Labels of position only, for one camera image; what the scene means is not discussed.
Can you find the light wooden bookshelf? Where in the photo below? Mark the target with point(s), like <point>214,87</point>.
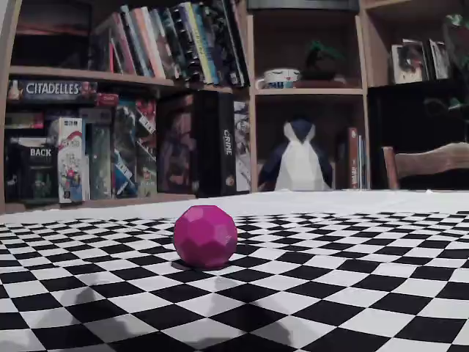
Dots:
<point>308,96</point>

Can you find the pink green flat box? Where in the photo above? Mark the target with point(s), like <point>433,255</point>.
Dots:
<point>23,120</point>

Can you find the thin red book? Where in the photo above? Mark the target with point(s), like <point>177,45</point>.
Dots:
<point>122,47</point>

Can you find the red spine book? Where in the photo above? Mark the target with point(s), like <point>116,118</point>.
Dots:
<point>353,157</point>

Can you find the navy white paper penguin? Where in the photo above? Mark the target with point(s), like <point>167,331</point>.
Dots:
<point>298,165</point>

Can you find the black Back game box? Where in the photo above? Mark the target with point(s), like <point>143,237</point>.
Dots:
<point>34,168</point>

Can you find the white mug with face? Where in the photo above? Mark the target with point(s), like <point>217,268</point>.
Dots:
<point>278,77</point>

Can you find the black white checkered cloth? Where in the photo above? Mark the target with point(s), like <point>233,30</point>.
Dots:
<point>329,275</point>

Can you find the dark purple game box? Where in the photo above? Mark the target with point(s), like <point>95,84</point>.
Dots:
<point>176,146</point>

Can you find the black cabinet insert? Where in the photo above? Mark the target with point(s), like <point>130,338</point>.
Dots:
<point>403,117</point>

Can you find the red and green game box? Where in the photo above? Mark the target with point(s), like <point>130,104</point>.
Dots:
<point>146,154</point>

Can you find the black white figure box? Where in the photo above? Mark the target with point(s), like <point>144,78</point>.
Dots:
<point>439,58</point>

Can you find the white comic game box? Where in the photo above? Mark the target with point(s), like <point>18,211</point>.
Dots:
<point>242,146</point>

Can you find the black Crime game box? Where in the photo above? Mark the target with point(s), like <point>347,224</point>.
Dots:
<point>216,146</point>

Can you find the salmon pink book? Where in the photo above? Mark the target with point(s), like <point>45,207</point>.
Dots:
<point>146,44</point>

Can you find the grey flat box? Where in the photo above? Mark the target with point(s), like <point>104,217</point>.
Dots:
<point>95,115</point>

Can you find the thick black book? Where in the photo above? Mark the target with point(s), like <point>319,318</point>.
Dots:
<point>176,40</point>

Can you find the white cartoon game box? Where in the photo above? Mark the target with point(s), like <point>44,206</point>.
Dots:
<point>72,161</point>

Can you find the pink faceted ball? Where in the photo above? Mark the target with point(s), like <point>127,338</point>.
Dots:
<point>205,238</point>

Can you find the yellow and blue book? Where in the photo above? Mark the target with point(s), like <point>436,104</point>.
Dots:
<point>201,47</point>

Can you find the Citadelles game box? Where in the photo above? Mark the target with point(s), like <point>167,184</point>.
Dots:
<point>51,89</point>

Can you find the brown wooden chair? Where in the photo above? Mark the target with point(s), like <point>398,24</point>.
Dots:
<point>428,163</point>

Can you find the windowed figure box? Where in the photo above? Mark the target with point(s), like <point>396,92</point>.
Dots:
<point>408,62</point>

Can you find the small dark bonsai plant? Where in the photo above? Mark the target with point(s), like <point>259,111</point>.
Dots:
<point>322,62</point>

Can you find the dark comic volume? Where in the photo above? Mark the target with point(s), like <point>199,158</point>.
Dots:
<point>231,44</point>

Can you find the small red box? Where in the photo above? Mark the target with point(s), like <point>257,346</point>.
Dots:
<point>108,99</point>

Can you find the thin blue book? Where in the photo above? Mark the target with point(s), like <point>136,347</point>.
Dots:
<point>363,165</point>

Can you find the blue illustrated game box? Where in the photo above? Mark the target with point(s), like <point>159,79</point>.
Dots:
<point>124,154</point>

